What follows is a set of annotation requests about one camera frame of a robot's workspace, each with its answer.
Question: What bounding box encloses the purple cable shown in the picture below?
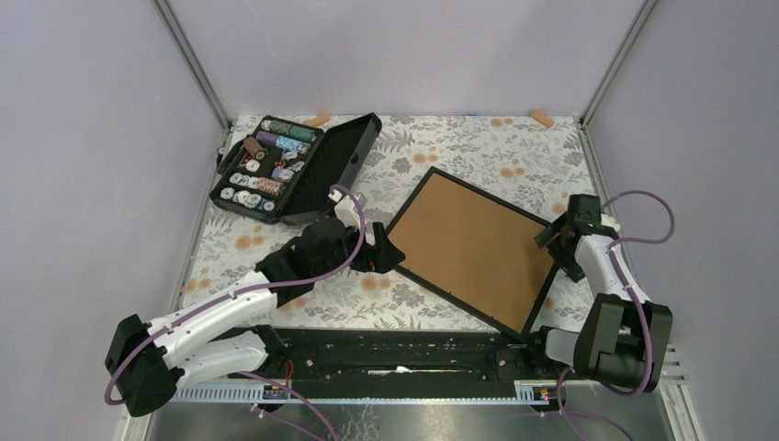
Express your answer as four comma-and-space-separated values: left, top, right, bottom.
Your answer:
104, 185, 368, 441
555, 189, 677, 441

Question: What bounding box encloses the floral patterned table mat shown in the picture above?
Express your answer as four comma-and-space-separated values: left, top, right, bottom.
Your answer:
175, 116, 595, 331

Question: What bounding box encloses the left wooden cork piece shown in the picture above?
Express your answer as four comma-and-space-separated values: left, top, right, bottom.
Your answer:
303, 114, 331, 128

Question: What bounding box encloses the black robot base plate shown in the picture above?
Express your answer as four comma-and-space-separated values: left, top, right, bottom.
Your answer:
180, 325, 571, 401

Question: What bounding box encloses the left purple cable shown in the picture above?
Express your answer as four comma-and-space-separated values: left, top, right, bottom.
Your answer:
104, 185, 368, 441

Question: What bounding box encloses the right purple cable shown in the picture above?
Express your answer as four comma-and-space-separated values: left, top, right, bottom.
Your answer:
555, 189, 677, 441

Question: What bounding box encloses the right wooden cork piece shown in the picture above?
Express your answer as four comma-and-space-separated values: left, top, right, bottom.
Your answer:
529, 109, 555, 129

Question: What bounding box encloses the black picture frame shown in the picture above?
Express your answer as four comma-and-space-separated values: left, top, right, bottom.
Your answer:
384, 166, 562, 342

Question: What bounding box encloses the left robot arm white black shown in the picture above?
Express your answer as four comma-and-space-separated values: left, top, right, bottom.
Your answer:
104, 185, 405, 417

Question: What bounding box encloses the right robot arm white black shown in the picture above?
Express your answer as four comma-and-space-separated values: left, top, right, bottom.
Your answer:
526, 194, 673, 396

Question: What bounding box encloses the white slotted cable duct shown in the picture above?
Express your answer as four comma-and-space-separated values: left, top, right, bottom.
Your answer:
171, 379, 554, 406

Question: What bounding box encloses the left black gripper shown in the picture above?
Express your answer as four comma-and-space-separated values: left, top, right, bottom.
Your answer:
314, 220, 405, 278

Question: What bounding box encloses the wooden cork piece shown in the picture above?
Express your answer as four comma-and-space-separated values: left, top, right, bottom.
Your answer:
529, 109, 555, 129
303, 114, 331, 128

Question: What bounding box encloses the black open poker chip case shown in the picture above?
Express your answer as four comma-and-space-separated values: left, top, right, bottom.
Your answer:
209, 113, 382, 224

